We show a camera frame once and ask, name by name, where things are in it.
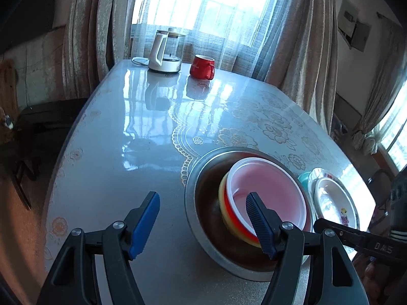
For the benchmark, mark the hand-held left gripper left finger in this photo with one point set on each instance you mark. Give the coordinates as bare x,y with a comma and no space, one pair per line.
144,225

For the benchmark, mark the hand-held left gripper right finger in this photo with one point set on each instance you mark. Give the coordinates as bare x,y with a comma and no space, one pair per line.
259,225

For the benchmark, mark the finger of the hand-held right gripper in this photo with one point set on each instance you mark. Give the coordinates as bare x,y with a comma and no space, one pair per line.
365,243

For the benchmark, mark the red plastic bowl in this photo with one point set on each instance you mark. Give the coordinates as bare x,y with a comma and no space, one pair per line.
270,190

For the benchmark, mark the yellow plastic bowl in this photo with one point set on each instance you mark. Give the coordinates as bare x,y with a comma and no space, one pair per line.
224,209

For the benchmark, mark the stainless steel bowl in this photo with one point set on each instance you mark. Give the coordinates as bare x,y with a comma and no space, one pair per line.
206,216

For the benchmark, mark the small floral white plate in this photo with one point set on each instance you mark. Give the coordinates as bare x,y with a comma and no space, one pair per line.
334,200

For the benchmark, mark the teal plastic plate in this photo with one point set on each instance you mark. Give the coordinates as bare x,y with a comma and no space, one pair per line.
303,179

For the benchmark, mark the large patterned white plate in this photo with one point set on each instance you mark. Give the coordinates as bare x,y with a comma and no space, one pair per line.
313,174

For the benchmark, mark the dark metal chair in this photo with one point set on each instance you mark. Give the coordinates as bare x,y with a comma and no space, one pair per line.
380,181

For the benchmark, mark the floral lace tablecloth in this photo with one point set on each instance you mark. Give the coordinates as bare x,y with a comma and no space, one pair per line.
127,152

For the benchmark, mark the wood framed window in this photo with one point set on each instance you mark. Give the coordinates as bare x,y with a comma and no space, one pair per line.
396,133

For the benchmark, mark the tied beige curtain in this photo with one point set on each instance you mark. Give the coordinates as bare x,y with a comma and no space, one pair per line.
378,101

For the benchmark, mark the dark wooden bench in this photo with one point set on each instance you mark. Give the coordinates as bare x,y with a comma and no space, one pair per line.
51,114

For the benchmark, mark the red mug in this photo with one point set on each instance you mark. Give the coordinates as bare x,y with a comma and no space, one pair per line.
200,68

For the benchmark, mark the white electric glass kettle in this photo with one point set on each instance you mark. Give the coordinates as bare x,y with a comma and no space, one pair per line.
159,54

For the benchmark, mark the white sheer curtain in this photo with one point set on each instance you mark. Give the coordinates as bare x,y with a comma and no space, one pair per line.
229,47

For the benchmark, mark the beige velvet curtain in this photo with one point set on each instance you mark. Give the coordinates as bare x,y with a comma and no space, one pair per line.
92,31
305,44

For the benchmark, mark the barred window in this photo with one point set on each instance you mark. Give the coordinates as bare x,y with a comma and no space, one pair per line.
206,3

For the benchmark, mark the grey wall box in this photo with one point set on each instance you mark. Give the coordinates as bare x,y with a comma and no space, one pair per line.
354,25

